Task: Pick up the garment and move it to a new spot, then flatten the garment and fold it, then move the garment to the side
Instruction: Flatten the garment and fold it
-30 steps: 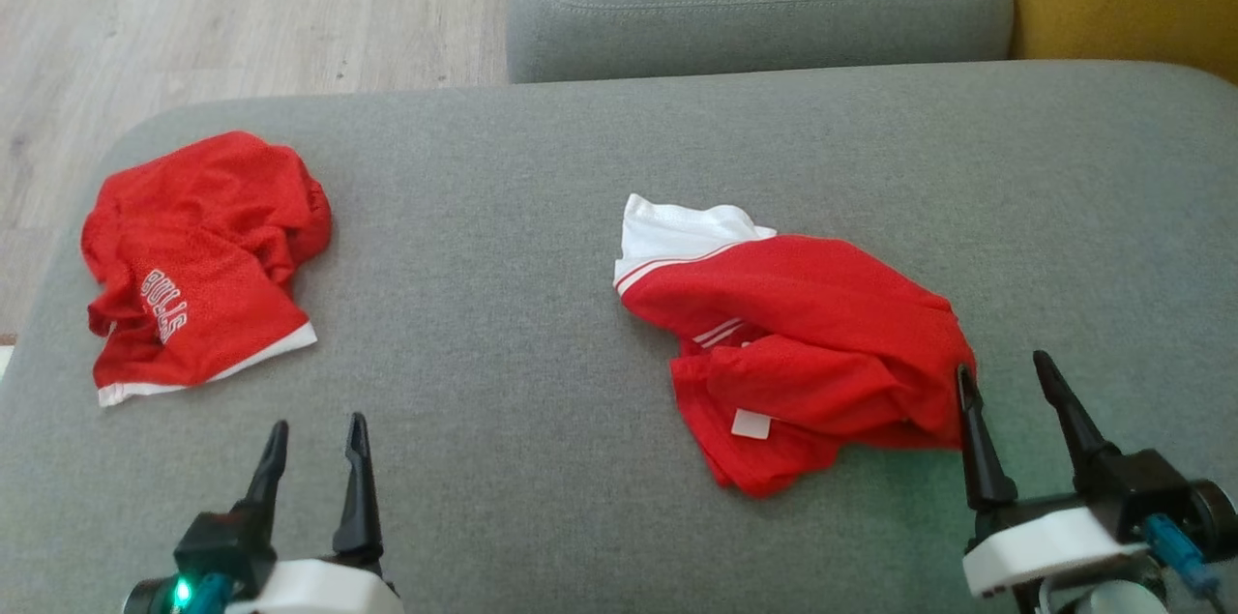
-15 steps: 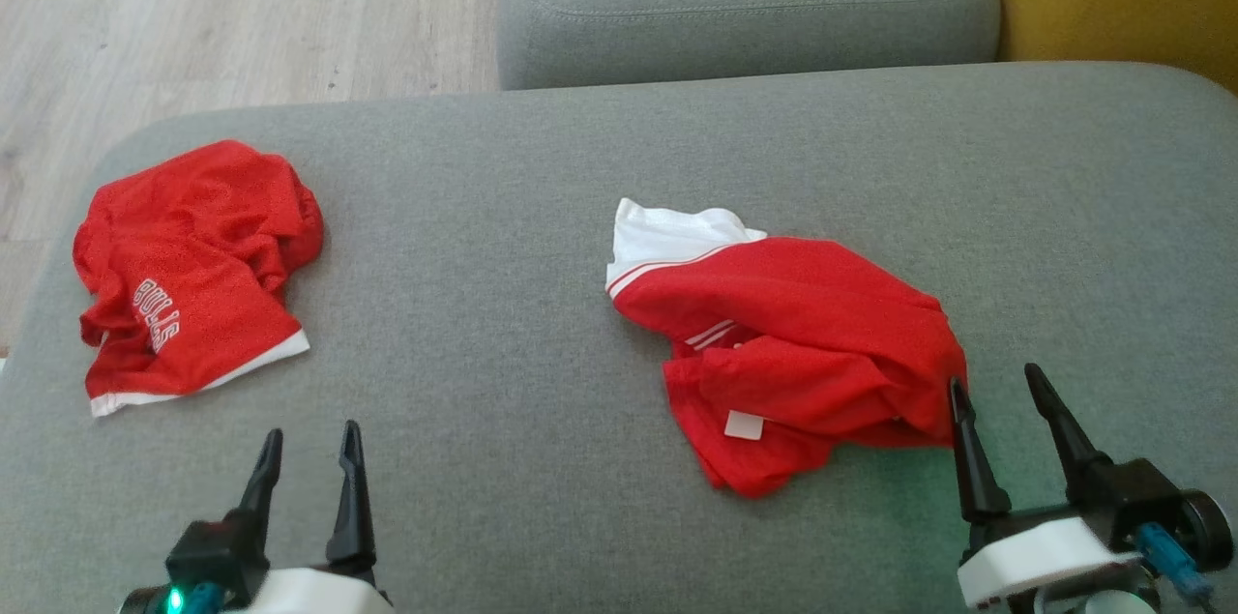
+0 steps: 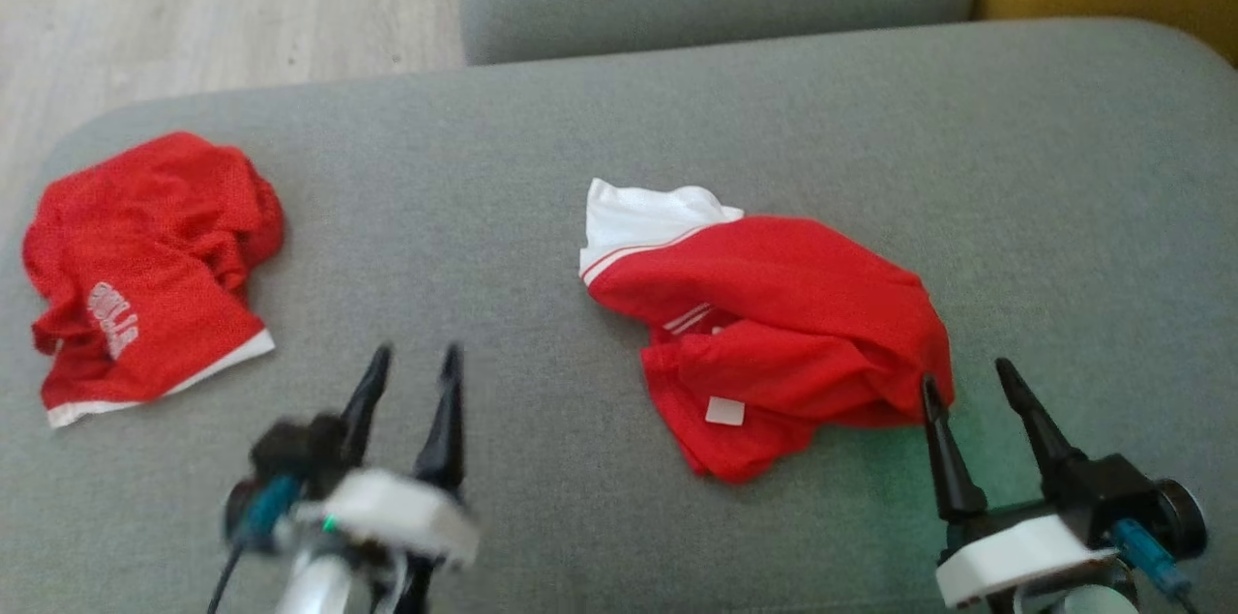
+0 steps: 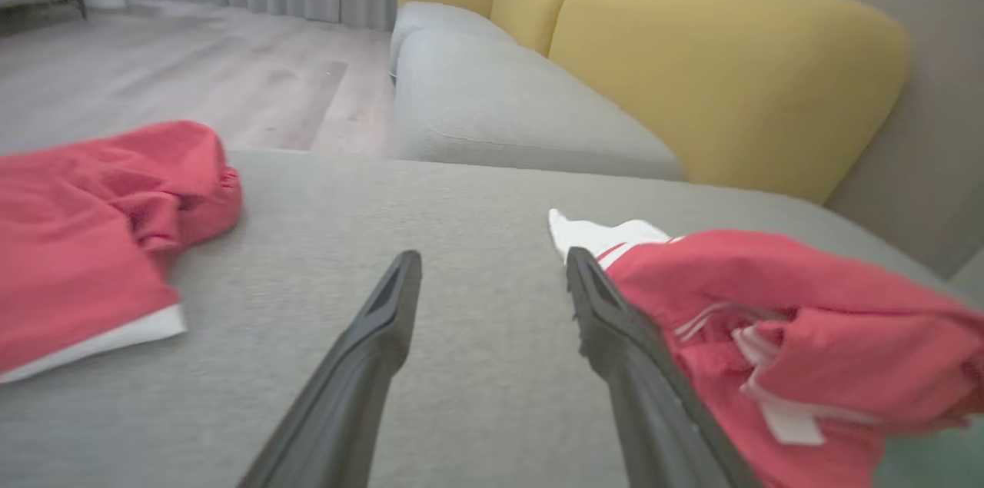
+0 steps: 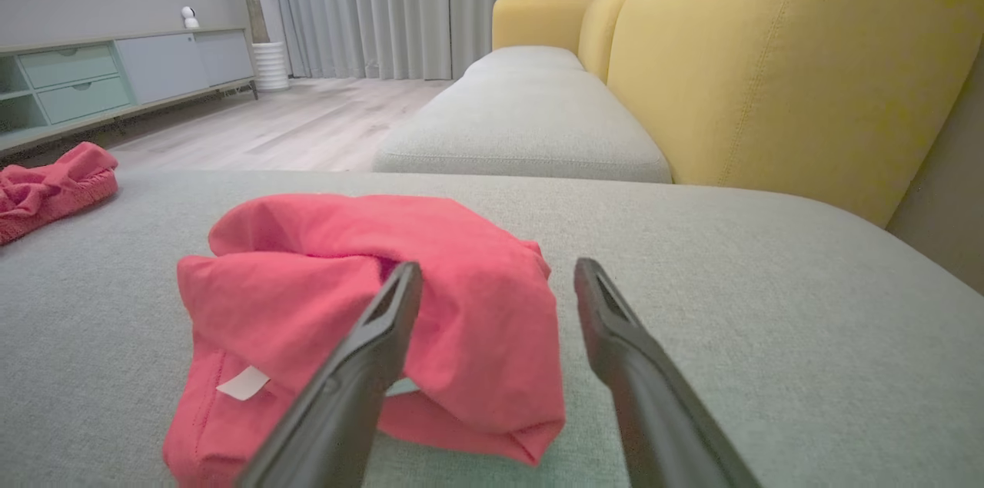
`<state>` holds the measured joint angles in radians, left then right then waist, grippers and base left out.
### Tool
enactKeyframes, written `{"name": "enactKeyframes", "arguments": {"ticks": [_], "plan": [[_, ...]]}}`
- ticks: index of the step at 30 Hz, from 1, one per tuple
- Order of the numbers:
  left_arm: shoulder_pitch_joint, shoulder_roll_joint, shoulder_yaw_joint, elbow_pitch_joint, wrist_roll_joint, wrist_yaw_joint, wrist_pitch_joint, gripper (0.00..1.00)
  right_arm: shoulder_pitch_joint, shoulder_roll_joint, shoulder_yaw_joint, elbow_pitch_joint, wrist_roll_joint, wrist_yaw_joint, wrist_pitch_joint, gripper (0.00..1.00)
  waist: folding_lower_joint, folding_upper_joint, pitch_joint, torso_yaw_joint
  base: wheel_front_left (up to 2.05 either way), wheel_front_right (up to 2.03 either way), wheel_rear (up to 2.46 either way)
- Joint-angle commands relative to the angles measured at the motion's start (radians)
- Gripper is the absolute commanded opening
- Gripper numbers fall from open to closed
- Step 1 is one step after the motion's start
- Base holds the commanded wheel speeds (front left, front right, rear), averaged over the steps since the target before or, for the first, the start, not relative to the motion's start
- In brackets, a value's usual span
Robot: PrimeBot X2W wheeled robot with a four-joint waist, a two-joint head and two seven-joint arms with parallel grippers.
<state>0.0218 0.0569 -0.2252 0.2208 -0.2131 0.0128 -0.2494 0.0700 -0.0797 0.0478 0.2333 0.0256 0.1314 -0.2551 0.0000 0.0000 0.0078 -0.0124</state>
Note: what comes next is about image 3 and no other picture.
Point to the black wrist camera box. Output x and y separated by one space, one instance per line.
295 450
1112 488

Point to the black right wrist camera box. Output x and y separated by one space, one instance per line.
1112 488

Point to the red Bulls 23 jersey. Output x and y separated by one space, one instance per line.
774 334

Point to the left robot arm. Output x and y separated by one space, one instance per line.
319 590

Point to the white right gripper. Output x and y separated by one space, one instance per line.
1016 556

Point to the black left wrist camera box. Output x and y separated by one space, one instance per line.
295 450

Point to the red Bulls mesh shorts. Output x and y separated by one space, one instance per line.
145 276

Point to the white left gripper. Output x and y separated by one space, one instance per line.
397 512

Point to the large grey sofa seat cushion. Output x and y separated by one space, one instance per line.
619 131

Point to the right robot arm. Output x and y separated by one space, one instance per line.
1083 599

